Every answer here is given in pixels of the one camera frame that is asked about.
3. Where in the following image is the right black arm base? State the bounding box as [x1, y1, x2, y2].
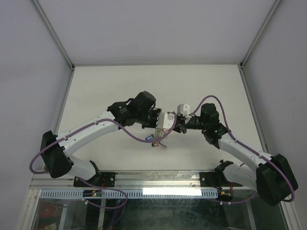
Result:
[199, 160, 243, 190]

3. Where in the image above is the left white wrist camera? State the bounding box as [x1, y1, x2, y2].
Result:
[156, 111, 176, 130]

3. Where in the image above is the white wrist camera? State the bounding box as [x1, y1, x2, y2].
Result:
[156, 111, 176, 130]
[177, 104, 191, 118]

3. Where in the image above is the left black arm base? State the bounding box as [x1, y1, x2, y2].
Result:
[86, 161, 117, 188]

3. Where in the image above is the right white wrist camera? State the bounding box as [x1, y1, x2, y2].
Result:
[177, 104, 191, 118]

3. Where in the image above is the purple cable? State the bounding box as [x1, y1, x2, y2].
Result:
[187, 95, 296, 204]
[29, 111, 177, 174]

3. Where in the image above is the aluminium rail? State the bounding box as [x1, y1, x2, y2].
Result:
[31, 169, 287, 190]

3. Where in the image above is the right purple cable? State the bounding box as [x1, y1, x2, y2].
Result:
[187, 95, 296, 204]

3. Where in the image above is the metal disc with keyrings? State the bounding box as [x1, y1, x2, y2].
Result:
[153, 128, 169, 150]

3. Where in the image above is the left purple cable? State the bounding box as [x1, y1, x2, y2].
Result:
[29, 111, 177, 174]

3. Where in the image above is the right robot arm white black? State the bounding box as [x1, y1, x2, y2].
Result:
[174, 103, 298, 206]

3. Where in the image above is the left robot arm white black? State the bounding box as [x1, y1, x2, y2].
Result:
[41, 91, 162, 186]

